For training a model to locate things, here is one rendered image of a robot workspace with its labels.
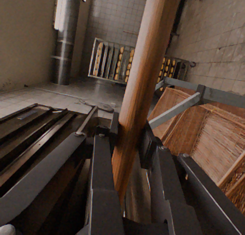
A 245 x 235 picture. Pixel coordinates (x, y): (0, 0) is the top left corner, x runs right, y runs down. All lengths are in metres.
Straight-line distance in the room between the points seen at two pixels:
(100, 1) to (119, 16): 0.69
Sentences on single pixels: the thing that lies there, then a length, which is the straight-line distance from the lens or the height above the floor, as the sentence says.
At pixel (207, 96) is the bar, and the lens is 0.57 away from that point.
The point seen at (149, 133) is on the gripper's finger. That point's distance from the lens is 0.16.
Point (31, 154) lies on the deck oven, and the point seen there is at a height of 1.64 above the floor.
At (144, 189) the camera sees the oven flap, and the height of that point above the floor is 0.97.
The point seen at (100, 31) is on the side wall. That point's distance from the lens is 5.26.
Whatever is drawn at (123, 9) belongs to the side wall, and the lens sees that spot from 5.37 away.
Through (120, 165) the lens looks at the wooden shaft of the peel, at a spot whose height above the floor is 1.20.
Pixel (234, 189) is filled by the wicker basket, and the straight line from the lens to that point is 0.66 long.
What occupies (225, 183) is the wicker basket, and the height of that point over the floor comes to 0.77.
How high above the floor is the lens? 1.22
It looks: 3 degrees down
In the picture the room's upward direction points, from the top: 78 degrees counter-clockwise
